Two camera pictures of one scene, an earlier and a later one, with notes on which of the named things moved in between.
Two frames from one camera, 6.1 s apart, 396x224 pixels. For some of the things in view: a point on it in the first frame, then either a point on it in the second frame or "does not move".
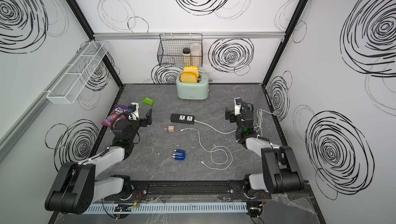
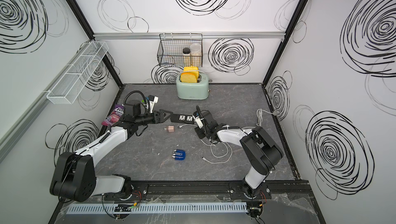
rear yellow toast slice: [191, 68] does not move
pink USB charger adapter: [170, 128] does not move
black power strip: [182, 118] does not move
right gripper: [232, 118] -> [199, 132]
